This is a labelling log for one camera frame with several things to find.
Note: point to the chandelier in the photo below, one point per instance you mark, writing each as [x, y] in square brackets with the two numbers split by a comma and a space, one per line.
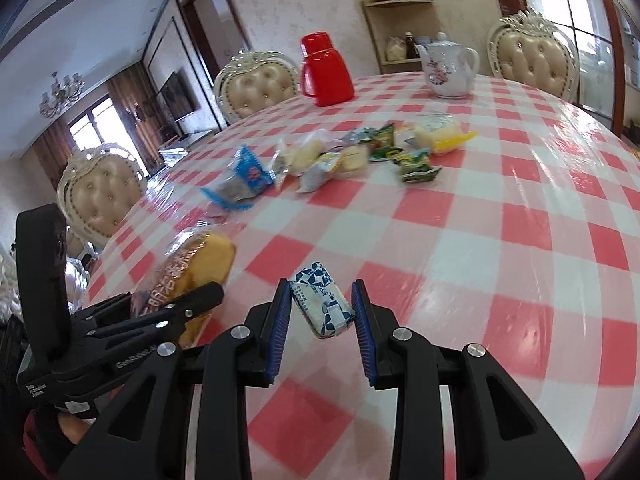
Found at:
[60, 92]

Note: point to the red white checkered tablecloth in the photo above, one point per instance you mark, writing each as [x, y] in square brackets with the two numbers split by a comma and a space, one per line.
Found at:
[475, 260]

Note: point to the brown bottle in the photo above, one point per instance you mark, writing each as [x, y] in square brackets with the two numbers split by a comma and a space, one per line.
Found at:
[411, 46]

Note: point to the wooden corner shelf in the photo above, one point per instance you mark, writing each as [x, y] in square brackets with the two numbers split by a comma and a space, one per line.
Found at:
[372, 35]

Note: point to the white floral teapot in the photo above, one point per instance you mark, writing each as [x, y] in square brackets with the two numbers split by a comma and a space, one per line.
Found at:
[447, 67]
[535, 55]

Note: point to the green snack packet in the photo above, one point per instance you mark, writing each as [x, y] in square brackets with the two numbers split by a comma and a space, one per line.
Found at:
[386, 132]
[384, 154]
[415, 167]

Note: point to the beige food bag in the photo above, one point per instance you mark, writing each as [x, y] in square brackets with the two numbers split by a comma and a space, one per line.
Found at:
[396, 49]

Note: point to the cream pastry packet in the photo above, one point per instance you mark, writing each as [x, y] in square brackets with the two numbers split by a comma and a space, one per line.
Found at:
[305, 155]

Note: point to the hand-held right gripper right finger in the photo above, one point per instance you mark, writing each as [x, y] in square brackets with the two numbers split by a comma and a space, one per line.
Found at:
[362, 335]

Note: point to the yellow cake packet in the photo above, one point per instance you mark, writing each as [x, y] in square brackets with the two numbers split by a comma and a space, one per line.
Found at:
[435, 132]

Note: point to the red thermos jug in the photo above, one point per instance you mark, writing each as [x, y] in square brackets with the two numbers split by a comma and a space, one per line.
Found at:
[327, 75]

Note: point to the blue white patterned snack packet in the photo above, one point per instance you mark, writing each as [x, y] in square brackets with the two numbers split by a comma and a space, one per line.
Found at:
[322, 300]

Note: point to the cream tufted ornate chair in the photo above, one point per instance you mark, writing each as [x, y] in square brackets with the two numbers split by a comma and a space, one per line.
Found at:
[97, 195]
[255, 87]

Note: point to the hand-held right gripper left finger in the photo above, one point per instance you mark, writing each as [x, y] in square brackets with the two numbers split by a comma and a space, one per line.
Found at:
[280, 332]

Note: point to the white television cabinet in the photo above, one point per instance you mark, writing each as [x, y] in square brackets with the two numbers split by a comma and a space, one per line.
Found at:
[187, 141]

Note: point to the brown curtain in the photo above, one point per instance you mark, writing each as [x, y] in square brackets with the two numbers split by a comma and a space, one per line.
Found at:
[132, 110]
[52, 152]

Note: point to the glass door brown frame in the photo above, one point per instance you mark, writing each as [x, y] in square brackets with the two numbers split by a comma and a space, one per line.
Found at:
[575, 0]

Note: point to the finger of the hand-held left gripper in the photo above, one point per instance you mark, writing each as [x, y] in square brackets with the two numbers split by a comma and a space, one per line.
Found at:
[200, 300]
[107, 307]

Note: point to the orange bread packet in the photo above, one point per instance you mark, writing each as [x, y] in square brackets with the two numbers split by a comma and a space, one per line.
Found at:
[210, 260]

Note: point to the yellow snack packet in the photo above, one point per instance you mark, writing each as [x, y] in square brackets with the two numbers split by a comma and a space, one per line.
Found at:
[345, 162]

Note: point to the blue white cup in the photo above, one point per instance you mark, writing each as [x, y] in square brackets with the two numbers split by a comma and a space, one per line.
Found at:
[425, 40]

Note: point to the wall television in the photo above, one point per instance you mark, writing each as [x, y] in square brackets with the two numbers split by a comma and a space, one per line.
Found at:
[176, 95]

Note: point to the silver grey snack packet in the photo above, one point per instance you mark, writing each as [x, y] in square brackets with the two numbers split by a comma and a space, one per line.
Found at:
[360, 136]

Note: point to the person's left hand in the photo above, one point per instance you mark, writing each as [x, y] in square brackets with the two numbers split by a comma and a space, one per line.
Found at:
[75, 427]

